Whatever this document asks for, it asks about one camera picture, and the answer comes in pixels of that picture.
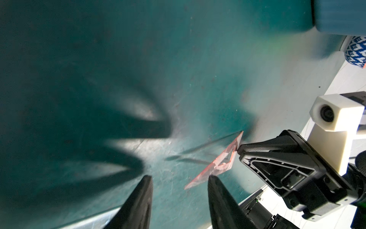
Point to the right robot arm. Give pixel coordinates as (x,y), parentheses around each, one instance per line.
(297,173)

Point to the blue plastic storage box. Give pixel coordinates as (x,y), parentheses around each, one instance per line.
(341,17)

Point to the dark triangle ruler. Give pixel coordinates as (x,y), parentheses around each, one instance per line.
(221,164)

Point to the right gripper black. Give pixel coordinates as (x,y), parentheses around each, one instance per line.
(290,167)

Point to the green table mat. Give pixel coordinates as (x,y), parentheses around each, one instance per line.
(97,94)

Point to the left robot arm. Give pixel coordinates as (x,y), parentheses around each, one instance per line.
(262,218)

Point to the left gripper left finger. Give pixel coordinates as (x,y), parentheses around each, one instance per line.
(135,213)

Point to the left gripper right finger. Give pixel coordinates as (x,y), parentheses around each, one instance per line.
(224,211)

